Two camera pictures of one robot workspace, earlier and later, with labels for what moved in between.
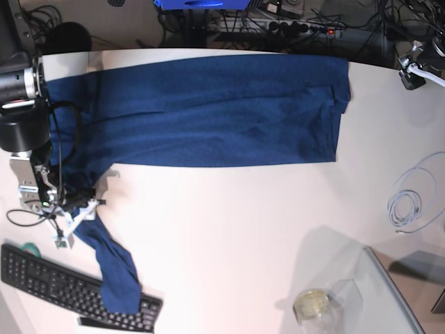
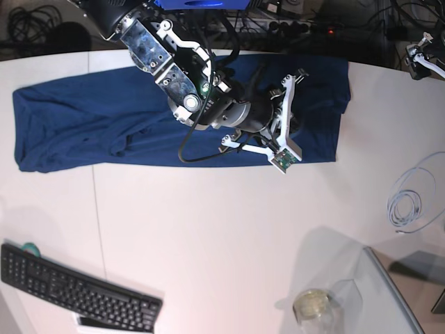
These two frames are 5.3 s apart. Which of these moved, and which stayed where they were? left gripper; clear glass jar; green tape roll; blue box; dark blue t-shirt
Moved: left gripper; dark blue t-shirt
Stayed: clear glass jar; green tape roll; blue box
